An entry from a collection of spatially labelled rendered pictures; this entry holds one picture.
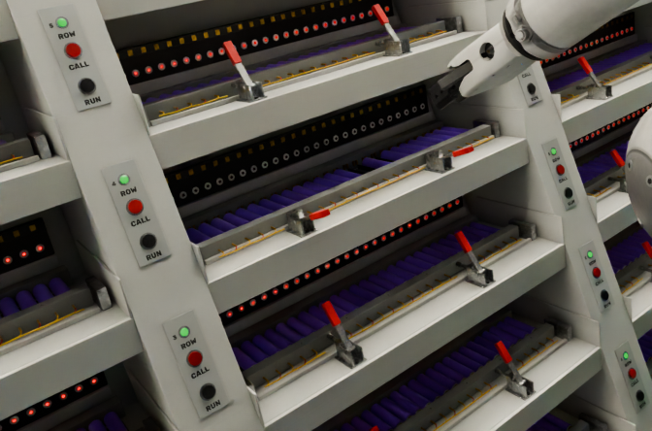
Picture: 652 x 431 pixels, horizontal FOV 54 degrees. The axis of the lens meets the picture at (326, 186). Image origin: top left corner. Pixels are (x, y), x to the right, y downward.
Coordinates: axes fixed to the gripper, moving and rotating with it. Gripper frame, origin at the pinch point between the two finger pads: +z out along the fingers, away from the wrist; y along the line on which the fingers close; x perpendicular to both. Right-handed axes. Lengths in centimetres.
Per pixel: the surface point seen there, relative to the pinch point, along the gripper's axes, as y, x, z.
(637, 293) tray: 42, -45, 25
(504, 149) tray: 17.2, -9.2, 13.4
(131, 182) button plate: -41.5, 5.2, 10.8
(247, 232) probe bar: -28.1, -4.8, 17.8
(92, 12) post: -38.4, 25.2, 6.8
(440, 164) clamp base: 4.1, -7.3, 13.9
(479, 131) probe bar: 18.0, -4.5, 17.2
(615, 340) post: 27, -47, 21
